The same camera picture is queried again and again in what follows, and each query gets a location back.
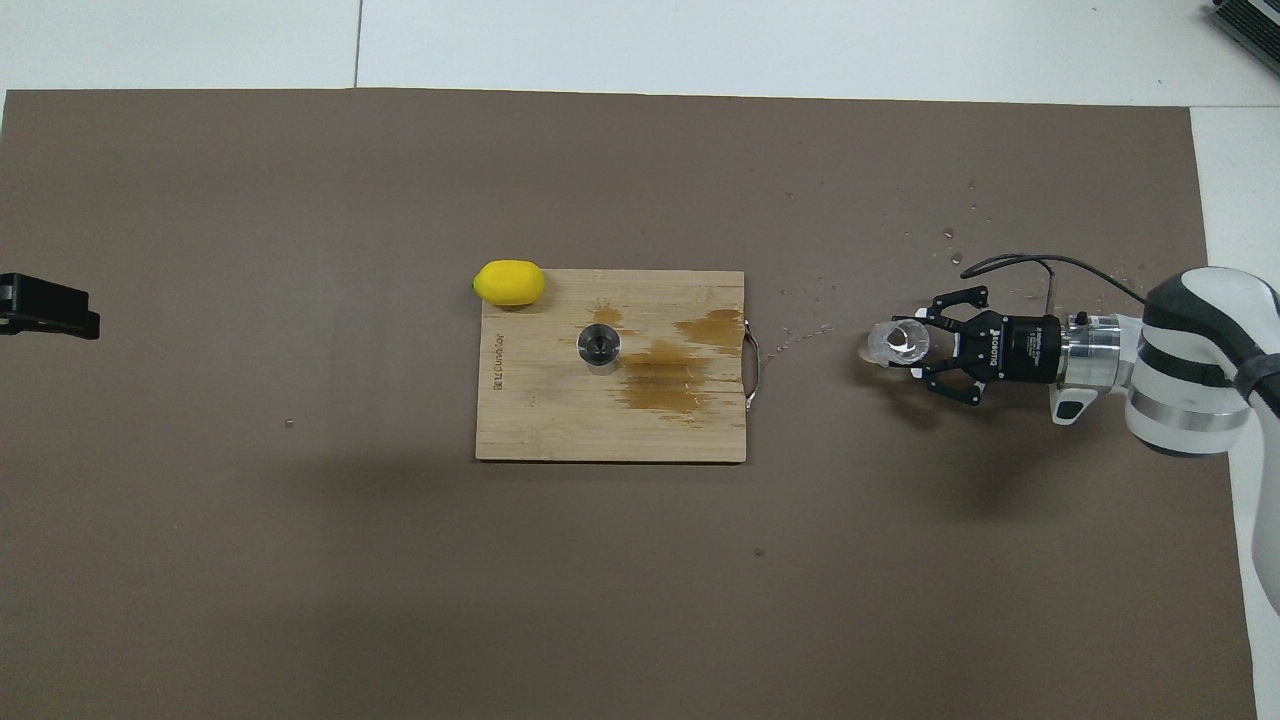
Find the grey ribbed device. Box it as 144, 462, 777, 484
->
1205, 0, 1280, 73

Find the small clear glass cup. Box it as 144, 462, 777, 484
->
865, 318, 931, 367

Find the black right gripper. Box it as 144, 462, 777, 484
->
915, 287, 1065, 406

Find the stained wooden cutting board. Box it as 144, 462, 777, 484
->
475, 268, 763, 464

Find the yellow lemon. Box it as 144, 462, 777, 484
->
472, 259, 547, 307

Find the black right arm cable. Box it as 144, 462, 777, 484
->
960, 254, 1151, 314

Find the steel double jigger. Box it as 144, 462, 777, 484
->
577, 322, 622, 376

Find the brown table mat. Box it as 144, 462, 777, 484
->
0, 88, 1259, 720

